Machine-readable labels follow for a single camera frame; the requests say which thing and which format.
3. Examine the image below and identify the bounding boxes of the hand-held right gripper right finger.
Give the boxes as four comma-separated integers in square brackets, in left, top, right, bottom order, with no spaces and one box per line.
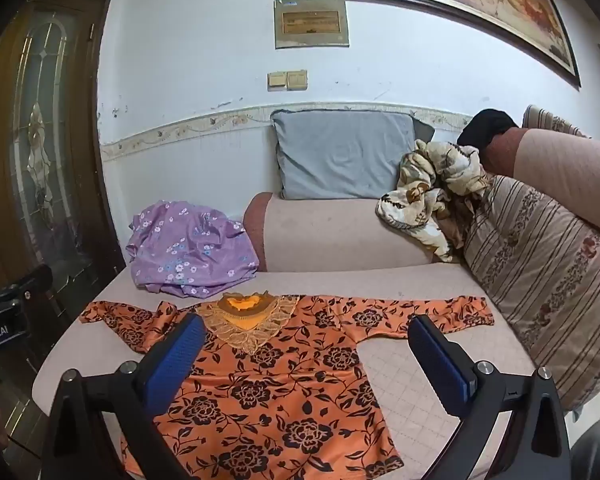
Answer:
[407,314,573,480]

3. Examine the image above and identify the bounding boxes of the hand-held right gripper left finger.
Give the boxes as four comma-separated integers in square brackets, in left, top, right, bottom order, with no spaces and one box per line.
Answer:
[40,314,208,480]

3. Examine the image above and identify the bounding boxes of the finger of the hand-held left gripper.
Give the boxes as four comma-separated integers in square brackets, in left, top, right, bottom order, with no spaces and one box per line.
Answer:
[7,264,54,307]

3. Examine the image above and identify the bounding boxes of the orange black floral shirt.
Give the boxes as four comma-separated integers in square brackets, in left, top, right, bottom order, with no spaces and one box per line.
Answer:
[79,291,496,480]

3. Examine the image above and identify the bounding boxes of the purple floral garment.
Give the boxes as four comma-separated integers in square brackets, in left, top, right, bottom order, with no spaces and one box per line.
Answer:
[125,200,261,298]

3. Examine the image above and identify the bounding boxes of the wooden door with glass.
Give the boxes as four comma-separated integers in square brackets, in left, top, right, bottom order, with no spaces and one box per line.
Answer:
[0,0,126,461]

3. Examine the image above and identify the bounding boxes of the large striped floral cushion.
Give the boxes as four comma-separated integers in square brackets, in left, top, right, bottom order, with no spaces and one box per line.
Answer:
[462,175,600,411]

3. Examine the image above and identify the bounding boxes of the beige pink sofa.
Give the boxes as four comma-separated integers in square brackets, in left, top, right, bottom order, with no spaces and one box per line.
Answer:
[32,127,600,480]

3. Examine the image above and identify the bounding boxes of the beige floral blanket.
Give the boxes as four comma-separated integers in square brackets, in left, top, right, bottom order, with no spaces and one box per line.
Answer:
[376,139,491,263]

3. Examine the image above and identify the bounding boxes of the person's grey trouser leg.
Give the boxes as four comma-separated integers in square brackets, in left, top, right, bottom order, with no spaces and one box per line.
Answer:
[570,412,600,480]

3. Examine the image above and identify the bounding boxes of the grey pillow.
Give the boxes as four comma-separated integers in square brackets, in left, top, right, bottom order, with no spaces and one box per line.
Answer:
[270,109,421,201]

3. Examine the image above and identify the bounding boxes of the black cloth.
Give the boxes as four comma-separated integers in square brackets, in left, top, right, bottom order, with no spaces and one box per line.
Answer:
[456,108,521,171]

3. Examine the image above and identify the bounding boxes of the small striped floral cushion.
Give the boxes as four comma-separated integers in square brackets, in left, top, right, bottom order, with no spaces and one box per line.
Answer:
[522,105,593,140]

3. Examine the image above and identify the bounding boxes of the beige wall panel box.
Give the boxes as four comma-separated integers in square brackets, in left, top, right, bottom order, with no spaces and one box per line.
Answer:
[273,0,351,50]

